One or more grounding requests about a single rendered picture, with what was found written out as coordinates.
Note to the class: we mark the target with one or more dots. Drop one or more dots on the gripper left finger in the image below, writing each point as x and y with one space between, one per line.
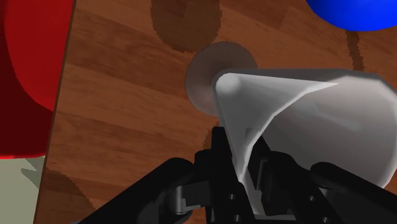
161 192

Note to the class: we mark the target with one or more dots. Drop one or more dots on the blue round object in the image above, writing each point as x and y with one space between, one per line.
356 14

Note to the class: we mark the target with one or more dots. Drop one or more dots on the red robot stand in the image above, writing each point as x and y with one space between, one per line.
28 62

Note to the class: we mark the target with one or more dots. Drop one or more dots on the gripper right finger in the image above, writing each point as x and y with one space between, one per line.
341 198

